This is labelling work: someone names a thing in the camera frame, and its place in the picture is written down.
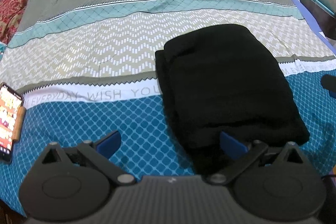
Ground wooden phone stand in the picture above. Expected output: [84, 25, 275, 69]
[12, 106, 26, 142]

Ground black pants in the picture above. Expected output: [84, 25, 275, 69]
[155, 24, 310, 176]

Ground smartphone with lit screen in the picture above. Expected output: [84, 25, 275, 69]
[1, 83, 24, 164]

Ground striped patterned bed sheet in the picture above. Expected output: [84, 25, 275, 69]
[1, 0, 335, 213]

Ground purple mattress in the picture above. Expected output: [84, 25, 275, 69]
[292, 0, 335, 54]

